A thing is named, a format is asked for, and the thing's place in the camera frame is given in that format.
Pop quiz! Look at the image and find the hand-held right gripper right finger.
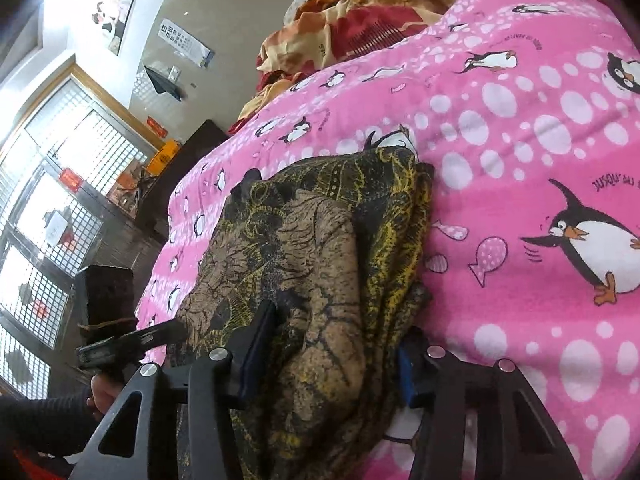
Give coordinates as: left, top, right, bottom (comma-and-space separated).
397, 329, 583, 480

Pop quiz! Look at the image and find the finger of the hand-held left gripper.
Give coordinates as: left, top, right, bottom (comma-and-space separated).
135, 319, 187, 358

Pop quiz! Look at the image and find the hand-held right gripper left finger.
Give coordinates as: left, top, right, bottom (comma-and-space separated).
67, 300, 278, 480

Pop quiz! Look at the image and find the brown floral patterned cloth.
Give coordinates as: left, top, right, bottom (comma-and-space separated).
165, 146, 436, 480

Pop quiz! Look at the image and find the person's left forearm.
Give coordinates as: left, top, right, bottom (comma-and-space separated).
0, 387, 96, 461

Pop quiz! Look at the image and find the person's left hand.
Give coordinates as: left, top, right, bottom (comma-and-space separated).
86, 374, 123, 423

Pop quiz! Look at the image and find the window with metal grille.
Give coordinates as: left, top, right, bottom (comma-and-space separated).
0, 60, 161, 401

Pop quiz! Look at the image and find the yellow object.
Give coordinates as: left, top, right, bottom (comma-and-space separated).
146, 139, 182, 175

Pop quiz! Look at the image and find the dark wooden cabinet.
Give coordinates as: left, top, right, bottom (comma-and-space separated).
135, 119, 231, 256

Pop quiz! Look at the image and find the pink penguin print blanket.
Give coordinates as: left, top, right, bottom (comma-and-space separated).
135, 0, 640, 480

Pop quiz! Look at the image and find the white eye chart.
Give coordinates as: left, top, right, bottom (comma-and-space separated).
157, 19, 216, 68

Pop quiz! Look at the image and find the red floral quilt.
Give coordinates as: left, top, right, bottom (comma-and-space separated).
227, 0, 466, 136

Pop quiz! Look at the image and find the black cloth on wall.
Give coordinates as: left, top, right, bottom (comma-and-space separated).
144, 65, 186, 102

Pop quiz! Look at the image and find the wall poster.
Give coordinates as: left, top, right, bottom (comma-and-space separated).
90, 0, 138, 56

